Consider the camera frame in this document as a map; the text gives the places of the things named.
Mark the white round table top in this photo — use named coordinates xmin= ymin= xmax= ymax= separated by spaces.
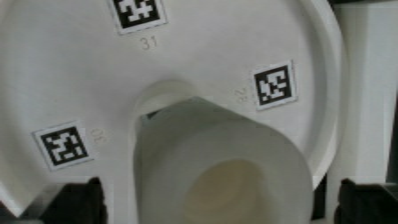
xmin=0 ymin=0 xmax=343 ymax=222

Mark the white cylindrical table leg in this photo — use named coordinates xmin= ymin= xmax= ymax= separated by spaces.
xmin=135 ymin=98 xmax=313 ymax=224

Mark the white U-shaped fence frame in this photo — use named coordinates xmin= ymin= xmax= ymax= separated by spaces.
xmin=309 ymin=0 xmax=398 ymax=224

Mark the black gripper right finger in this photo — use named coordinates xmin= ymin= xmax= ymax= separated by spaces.
xmin=334 ymin=179 xmax=398 ymax=224

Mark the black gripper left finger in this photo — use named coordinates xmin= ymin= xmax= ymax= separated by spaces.
xmin=39 ymin=177 xmax=108 ymax=224

